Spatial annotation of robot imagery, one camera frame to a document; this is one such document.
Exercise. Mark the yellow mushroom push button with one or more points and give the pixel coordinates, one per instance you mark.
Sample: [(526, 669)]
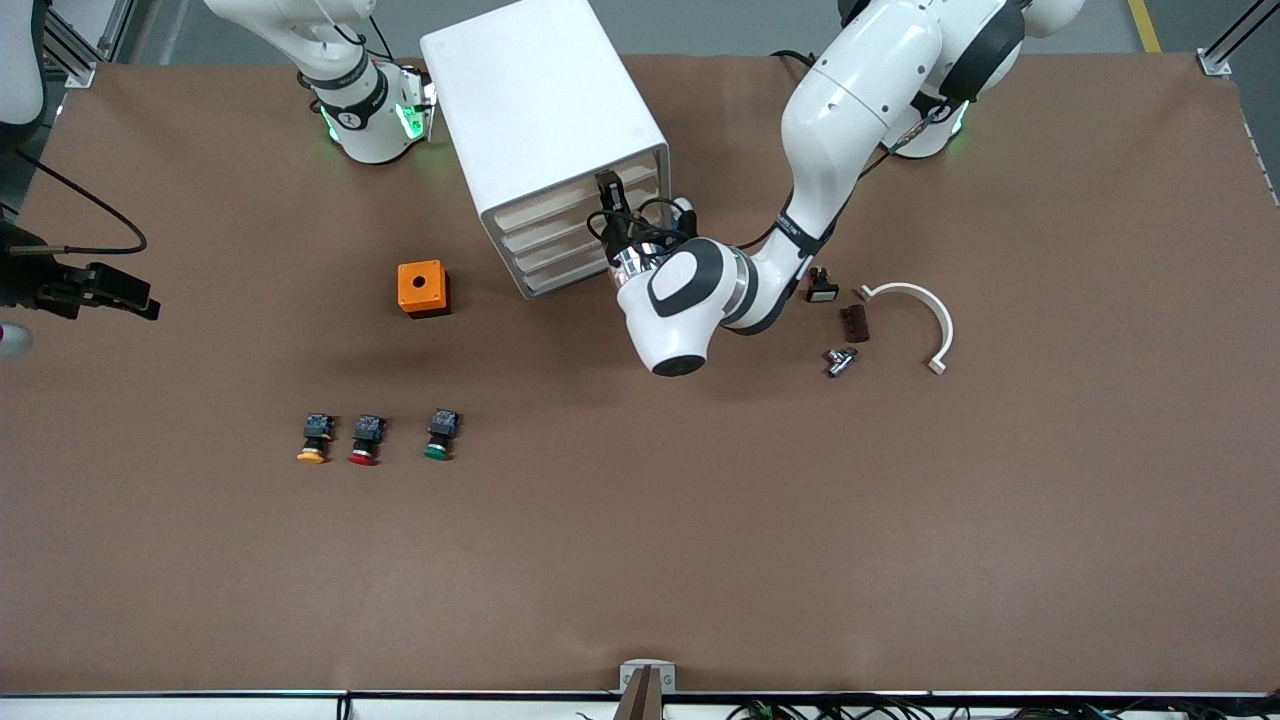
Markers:
[(314, 445)]

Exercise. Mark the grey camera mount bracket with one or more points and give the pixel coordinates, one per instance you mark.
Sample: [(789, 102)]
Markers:
[(647, 700)]

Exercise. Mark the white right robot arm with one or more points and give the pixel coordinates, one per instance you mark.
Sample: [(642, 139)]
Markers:
[(370, 120)]

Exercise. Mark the white plastic drawer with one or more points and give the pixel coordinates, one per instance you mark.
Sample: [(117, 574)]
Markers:
[(560, 247), (540, 205), (550, 225), (565, 272)]

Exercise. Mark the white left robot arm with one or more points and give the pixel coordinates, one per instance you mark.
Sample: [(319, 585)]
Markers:
[(860, 100)]

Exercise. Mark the white curved pipe clamp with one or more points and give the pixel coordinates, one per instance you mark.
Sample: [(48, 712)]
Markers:
[(935, 310)]

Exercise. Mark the white table edge rail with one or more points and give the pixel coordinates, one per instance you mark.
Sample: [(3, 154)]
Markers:
[(200, 708)]

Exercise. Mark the chrome angle valve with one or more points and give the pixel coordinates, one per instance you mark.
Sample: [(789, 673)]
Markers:
[(840, 362)]

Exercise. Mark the orange button enclosure box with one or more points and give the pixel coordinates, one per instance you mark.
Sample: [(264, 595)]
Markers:
[(420, 290)]

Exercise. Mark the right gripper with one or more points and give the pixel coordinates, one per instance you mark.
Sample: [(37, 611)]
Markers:
[(22, 284)]

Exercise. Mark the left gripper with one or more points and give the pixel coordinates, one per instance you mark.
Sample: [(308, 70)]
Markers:
[(617, 236)]

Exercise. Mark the red mushroom push button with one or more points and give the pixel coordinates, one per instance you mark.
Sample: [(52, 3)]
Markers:
[(366, 445)]

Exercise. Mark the white drawer cabinet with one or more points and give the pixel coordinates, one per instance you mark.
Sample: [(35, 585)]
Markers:
[(540, 100)]

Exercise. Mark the aluminium frame post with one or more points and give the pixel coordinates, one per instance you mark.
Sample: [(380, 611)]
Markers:
[(1214, 62), (80, 72)]

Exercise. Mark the black square white-face push button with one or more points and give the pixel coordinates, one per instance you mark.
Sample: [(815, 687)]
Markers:
[(822, 290)]

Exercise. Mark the brown cylindrical capacitor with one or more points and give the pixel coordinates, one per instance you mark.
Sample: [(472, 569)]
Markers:
[(855, 324)]

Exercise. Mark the green mushroom push button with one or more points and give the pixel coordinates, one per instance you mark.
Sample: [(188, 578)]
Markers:
[(440, 440)]

